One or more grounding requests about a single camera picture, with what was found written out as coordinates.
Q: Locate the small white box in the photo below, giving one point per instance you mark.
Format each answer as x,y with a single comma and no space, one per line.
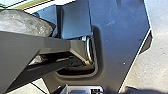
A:
80,90

